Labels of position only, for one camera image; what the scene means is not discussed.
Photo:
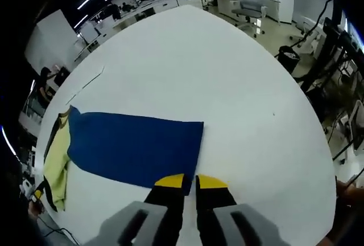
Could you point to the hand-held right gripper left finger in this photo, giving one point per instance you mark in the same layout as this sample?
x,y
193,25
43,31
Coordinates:
x,y
165,200

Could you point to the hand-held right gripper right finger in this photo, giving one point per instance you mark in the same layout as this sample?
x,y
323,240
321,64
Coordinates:
x,y
213,200

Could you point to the yellow and blue garment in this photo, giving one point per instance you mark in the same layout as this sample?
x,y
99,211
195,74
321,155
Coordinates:
x,y
136,146

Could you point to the black box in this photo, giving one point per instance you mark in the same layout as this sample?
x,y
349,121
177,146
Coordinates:
x,y
62,76

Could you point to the white square pillar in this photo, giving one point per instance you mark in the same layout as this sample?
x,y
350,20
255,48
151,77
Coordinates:
x,y
49,41

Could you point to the black waste bin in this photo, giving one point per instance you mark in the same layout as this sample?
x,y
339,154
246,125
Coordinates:
x,y
288,59

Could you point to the white office chair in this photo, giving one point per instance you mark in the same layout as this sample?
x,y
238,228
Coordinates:
x,y
355,123

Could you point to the grey office chair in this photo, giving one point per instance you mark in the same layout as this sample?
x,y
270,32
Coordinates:
x,y
250,4

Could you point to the black equipment frame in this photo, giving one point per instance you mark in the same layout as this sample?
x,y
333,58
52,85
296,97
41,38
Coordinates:
x,y
338,44

